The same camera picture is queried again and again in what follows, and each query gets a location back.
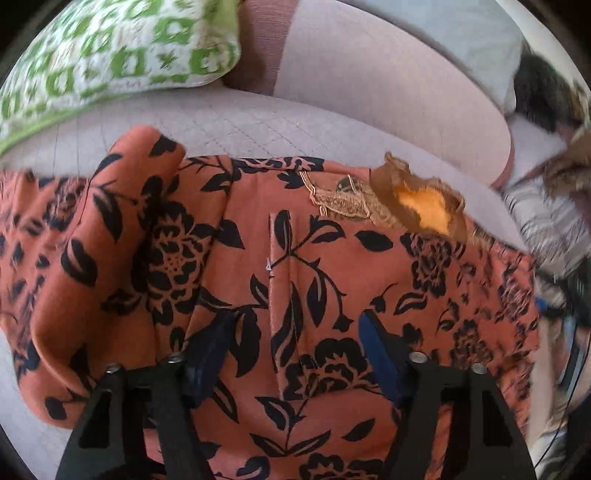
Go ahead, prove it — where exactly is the orange black floral garment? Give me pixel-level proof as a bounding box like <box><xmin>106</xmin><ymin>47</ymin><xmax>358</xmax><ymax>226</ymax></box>
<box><xmin>1</xmin><ymin>126</ymin><xmax>539</xmax><ymax>479</ymax></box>

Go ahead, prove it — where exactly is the striped grey white cloth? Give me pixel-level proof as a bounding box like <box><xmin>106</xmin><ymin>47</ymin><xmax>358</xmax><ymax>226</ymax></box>
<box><xmin>502</xmin><ymin>177</ymin><xmax>590</xmax><ymax>276</ymax></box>

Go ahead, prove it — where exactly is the brown patterned cloth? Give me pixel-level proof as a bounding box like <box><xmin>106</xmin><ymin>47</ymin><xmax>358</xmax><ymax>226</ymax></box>
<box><xmin>542</xmin><ymin>130</ymin><xmax>591</xmax><ymax>198</ymax></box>

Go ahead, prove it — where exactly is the dark furry item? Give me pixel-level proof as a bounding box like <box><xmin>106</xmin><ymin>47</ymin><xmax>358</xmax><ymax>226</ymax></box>
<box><xmin>514</xmin><ymin>53</ymin><xmax>585</xmax><ymax>133</ymax></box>

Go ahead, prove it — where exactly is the pink bolster cushion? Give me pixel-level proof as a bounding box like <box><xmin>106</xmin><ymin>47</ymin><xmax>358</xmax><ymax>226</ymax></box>
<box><xmin>223</xmin><ymin>1</ymin><xmax>514</xmax><ymax>188</ymax></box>

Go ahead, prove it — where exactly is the light grey pillow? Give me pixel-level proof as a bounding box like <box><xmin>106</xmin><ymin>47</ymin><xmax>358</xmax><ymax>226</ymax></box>
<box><xmin>349</xmin><ymin>0</ymin><xmax>525</xmax><ymax>115</ymax></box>

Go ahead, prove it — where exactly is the green white patterned pillow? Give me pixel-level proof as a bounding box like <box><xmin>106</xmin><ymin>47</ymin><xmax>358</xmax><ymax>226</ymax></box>
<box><xmin>1</xmin><ymin>0</ymin><xmax>242</xmax><ymax>150</ymax></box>

